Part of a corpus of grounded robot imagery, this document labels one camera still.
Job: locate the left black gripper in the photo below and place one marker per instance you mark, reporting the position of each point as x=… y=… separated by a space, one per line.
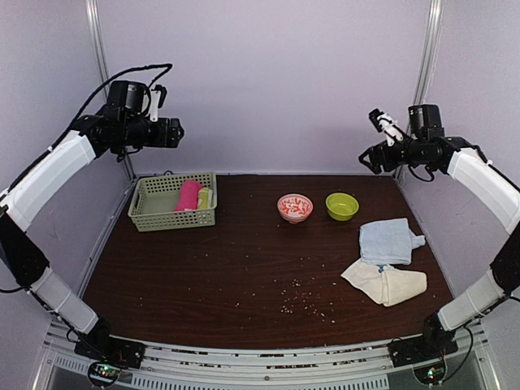
x=168 y=136

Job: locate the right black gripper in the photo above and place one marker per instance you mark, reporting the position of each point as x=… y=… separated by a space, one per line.
x=375 y=166

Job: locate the pink towel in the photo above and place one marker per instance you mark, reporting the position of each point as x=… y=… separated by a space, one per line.
x=188 y=198

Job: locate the green lemon pattern towel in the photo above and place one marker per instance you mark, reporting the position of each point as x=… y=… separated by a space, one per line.
x=205 y=199

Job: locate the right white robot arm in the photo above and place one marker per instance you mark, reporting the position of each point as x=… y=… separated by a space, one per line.
x=499 y=196

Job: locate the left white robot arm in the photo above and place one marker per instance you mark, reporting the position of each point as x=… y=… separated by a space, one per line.
x=20 y=205

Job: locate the lime green bowl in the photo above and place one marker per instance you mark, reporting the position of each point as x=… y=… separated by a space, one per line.
x=341 y=206

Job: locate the green perforated plastic basket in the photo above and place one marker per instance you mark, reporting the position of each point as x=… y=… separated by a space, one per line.
x=155 y=198

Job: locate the light blue towel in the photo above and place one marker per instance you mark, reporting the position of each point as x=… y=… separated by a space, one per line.
x=388 y=242

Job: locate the red white patterned bowl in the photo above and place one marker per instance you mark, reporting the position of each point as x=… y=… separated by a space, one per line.
x=295 y=208

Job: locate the cream white towel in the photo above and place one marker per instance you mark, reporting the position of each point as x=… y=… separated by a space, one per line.
x=385 y=285

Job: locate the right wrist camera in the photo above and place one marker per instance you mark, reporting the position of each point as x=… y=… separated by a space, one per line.
x=387 y=125

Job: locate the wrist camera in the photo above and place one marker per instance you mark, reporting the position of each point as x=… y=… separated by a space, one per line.
x=387 y=125
x=157 y=97

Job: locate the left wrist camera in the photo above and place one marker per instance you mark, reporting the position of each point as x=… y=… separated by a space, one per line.
x=157 y=97

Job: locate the right aluminium frame post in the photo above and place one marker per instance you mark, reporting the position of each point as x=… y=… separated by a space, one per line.
x=429 y=51

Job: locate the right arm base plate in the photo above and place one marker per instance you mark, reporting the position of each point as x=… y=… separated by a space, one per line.
x=422 y=351

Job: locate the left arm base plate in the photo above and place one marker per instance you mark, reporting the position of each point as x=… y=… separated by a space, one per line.
x=110 y=363

